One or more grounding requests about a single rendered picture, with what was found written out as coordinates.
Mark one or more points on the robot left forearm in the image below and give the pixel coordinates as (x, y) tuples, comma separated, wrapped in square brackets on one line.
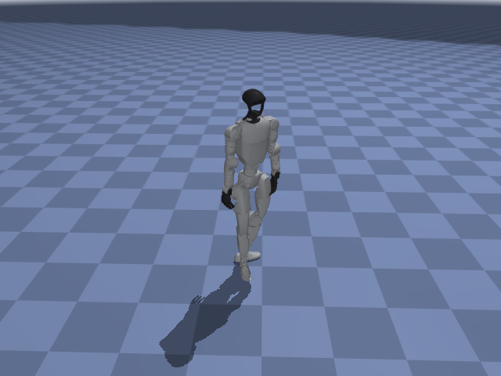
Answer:
[(275, 165)]

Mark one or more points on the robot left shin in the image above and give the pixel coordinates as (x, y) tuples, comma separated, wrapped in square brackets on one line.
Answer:
[(253, 233)]

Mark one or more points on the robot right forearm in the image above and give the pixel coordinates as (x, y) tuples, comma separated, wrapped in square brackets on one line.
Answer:
[(229, 177)]

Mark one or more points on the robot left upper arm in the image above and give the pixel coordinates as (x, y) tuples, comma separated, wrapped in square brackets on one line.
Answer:
[(273, 146)]

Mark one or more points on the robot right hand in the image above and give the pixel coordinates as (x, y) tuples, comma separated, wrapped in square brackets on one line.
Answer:
[(226, 200)]

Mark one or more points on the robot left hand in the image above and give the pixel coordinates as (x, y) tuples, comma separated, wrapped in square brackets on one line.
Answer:
[(274, 182)]

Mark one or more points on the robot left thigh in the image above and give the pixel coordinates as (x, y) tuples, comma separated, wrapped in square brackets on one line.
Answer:
[(262, 199)]

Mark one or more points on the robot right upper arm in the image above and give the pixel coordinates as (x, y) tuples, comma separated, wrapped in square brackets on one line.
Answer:
[(232, 133)]

